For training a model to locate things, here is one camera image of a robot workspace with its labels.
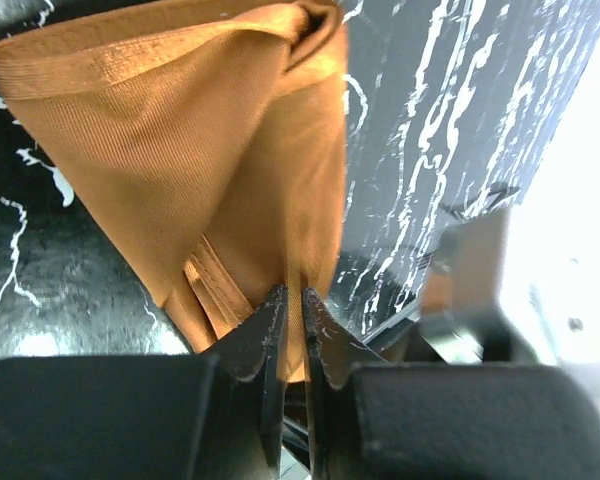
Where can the orange cloth napkin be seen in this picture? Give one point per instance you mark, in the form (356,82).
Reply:
(207,141)

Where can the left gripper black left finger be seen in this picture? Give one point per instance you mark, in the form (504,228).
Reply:
(242,434)

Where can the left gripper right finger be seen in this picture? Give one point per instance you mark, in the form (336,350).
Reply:
(331,354)

